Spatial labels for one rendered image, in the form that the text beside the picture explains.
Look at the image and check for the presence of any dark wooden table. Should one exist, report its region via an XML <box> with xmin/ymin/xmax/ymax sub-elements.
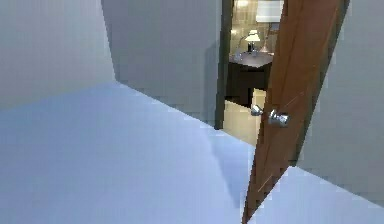
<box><xmin>225</xmin><ymin>50</ymin><xmax>275</xmax><ymax>109</ymax></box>

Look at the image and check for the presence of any silver round door knob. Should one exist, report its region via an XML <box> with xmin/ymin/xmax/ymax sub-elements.
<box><xmin>267</xmin><ymin>108</ymin><xmax>291</xmax><ymax>128</ymax></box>
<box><xmin>250</xmin><ymin>104</ymin><xmax>264</xmax><ymax>117</ymax></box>

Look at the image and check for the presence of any white window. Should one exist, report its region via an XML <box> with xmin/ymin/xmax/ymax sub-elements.
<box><xmin>255</xmin><ymin>0</ymin><xmax>285</xmax><ymax>24</ymax></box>

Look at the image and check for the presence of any brown wooden room door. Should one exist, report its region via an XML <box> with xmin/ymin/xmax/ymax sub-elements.
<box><xmin>241</xmin><ymin>0</ymin><xmax>351</xmax><ymax>224</ymax></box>

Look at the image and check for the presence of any white shade table lamp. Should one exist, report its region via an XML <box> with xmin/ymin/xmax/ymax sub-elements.
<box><xmin>244</xmin><ymin>29</ymin><xmax>262</xmax><ymax>54</ymax></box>

